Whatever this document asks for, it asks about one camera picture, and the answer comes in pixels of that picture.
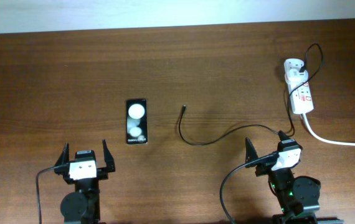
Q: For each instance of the white power strip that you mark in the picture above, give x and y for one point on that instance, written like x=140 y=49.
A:
x=301 y=100

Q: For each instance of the white USB charger plug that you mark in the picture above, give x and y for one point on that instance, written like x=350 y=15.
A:
x=295 y=76

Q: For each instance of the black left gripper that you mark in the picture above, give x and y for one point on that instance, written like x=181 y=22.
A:
x=103 y=173

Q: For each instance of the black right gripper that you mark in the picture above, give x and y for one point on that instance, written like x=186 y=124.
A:
x=265 y=168

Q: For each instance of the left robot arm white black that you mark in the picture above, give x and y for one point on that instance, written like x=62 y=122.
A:
x=83 y=204

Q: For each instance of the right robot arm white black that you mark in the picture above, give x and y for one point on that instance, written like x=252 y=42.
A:
x=298 y=196

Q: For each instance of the black Galaxy flip smartphone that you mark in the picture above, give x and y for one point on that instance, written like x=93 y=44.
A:
x=136 y=121

